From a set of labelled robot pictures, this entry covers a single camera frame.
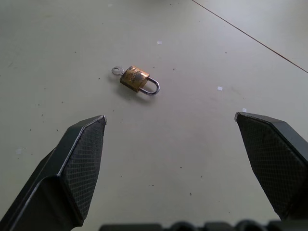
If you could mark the brass padlock with steel shackle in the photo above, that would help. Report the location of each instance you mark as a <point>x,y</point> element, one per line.
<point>137,79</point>

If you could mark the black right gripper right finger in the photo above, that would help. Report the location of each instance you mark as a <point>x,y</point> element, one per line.
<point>274,163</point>

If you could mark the small silver key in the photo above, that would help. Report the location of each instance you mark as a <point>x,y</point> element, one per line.
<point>117,71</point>

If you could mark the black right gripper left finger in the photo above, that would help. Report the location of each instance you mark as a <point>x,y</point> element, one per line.
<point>72,168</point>

